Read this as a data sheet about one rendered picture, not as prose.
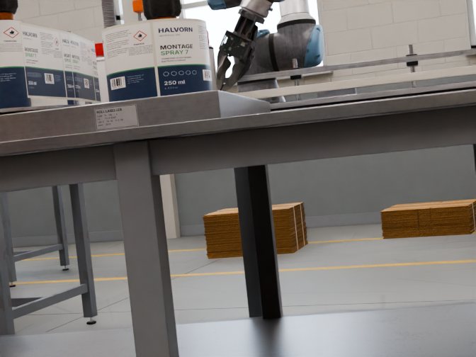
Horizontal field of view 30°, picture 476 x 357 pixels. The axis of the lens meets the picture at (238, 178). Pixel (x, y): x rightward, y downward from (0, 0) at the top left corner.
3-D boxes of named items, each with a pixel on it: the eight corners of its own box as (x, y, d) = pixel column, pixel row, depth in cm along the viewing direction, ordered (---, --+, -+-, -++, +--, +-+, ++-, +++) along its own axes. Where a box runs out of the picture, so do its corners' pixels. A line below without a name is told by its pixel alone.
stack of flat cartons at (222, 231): (206, 258, 638) (201, 215, 637) (227, 248, 688) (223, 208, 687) (293, 253, 619) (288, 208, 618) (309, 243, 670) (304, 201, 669)
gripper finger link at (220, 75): (205, 86, 222) (219, 52, 221) (210, 88, 228) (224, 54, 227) (216, 91, 222) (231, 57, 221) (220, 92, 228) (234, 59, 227)
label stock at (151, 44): (232, 96, 175) (224, 23, 174) (178, 96, 157) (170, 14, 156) (147, 108, 184) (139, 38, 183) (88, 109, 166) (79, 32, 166)
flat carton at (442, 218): (382, 239, 646) (379, 211, 646) (399, 229, 694) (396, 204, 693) (472, 234, 620) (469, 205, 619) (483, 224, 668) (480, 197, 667)
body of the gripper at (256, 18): (215, 51, 220) (235, 5, 218) (222, 54, 228) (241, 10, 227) (244, 63, 219) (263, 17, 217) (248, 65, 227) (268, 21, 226)
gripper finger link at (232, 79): (216, 91, 222) (231, 57, 221) (220, 92, 228) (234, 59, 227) (227, 96, 222) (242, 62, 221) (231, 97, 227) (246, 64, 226)
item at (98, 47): (95, 122, 230) (86, 44, 229) (101, 123, 235) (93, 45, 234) (114, 120, 229) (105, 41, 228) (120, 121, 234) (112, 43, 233)
